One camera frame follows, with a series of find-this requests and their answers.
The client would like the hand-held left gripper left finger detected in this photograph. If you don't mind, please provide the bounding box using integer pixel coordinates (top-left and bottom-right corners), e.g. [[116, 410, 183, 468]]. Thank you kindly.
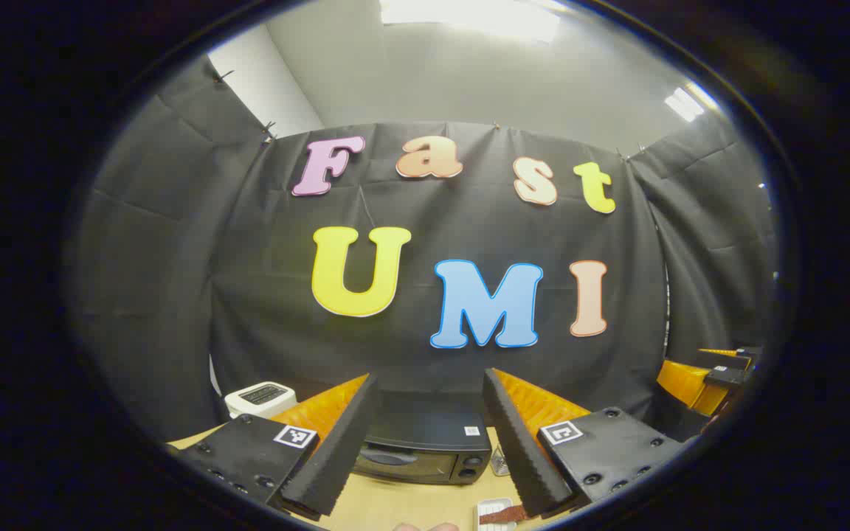
[[167, 372, 380, 517]]

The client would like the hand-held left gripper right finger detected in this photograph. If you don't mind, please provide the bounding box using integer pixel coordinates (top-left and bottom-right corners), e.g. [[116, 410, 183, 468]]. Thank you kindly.
[[482, 367, 685, 518]]

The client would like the black electric oven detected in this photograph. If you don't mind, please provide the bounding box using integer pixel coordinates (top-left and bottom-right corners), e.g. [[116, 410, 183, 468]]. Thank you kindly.
[[353, 391, 493, 485]]

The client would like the white rectangular tray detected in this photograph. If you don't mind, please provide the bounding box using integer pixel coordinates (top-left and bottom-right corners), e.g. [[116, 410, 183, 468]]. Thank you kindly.
[[474, 498, 526, 531]]

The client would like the white toaster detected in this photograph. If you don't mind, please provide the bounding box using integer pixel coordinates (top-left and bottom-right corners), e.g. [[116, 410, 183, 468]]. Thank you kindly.
[[224, 381, 298, 420]]

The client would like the black backdrop cloth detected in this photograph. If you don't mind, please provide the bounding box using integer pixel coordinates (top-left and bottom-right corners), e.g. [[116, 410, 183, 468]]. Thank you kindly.
[[63, 55, 780, 443]]

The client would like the ceiling light panel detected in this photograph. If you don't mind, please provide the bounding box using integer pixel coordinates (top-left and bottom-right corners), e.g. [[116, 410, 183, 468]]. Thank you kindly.
[[664, 86, 708, 123]]

